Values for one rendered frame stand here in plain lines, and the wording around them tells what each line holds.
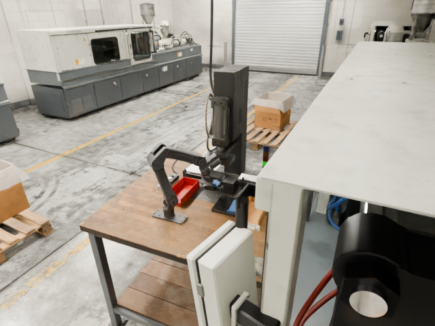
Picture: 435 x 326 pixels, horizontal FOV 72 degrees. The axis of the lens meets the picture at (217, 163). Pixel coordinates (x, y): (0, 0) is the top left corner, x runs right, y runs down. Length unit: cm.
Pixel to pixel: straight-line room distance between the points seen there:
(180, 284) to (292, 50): 958
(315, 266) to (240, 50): 1054
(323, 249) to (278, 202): 96
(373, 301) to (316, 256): 87
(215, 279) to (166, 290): 161
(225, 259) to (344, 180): 31
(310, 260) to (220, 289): 77
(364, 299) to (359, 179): 20
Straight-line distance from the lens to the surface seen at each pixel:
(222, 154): 181
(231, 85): 176
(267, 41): 1122
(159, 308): 221
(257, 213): 178
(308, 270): 139
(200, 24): 1227
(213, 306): 77
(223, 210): 176
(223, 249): 72
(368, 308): 62
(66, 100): 662
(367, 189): 56
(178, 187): 200
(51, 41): 648
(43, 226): 343
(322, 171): 59
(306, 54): 1092
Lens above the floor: 195
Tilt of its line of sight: 27 degrees down
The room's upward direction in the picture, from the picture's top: 1 degrees counter-clockwise
